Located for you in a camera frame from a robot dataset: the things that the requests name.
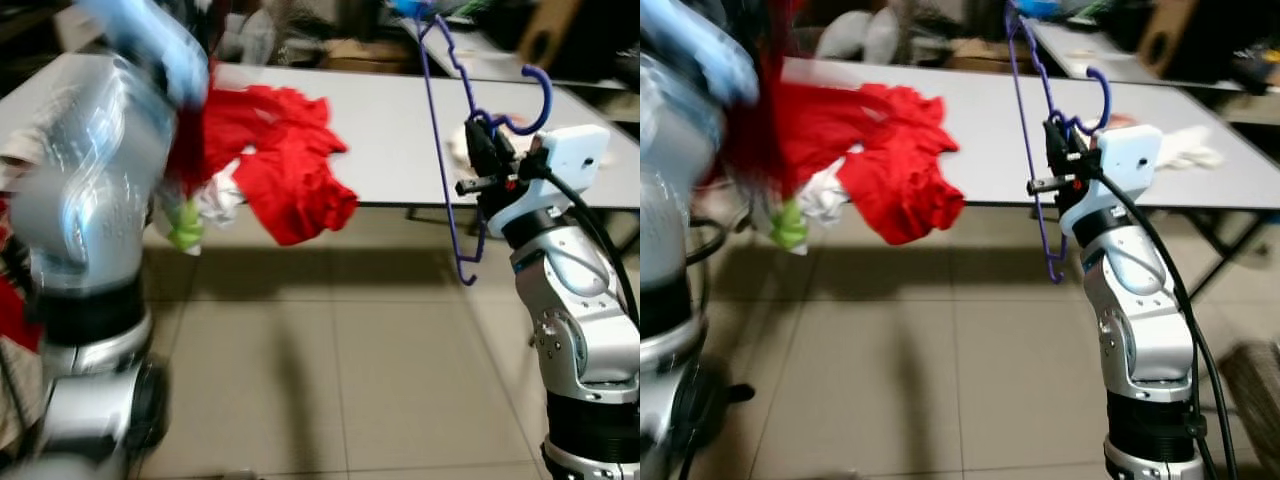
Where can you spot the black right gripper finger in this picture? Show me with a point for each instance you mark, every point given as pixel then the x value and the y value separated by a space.
pixel 478 145
pixel 502 146
pixel 1054 145
pixel 1075 146

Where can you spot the blue plastic clothes hanger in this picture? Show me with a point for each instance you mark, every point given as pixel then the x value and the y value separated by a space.
pixel 545 95
pixel 1105 95

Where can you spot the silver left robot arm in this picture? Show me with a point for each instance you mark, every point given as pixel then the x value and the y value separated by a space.
pixel 70 180
pixel 665 200

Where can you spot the cream garment with print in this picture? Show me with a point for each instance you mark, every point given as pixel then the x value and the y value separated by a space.
pixel 455 148
pixel 1195 148

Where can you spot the grey side table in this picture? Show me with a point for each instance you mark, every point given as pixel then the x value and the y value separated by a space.
pixel 1095 45
pixel 490 50

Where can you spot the brown cardboard box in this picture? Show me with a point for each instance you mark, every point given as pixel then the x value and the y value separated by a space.
pixel 980 55
pixel 360 55

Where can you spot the wooden fronted speaker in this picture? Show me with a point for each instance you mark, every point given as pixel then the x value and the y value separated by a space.
pixel 1170 35
pixel 550 30

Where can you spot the blue device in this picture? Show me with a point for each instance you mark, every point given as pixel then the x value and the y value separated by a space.
pixel 1040 8
pixel 410 8

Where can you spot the grey pillow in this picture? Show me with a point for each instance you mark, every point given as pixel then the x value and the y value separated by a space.
pixel 895 36
pixel 845 38
pixel 262 38
pixel 230 38

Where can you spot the brown woven basket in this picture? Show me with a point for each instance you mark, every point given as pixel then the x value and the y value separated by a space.
pixel 1255 390

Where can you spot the black floor stand leg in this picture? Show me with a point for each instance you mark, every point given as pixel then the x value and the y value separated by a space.
pixel 738 393

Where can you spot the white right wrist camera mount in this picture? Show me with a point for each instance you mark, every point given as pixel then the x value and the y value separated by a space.
pixel 1130 160
pixel 575 155

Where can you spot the black table leg frame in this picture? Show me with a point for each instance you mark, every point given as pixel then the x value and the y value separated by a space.
pixel 1232 252

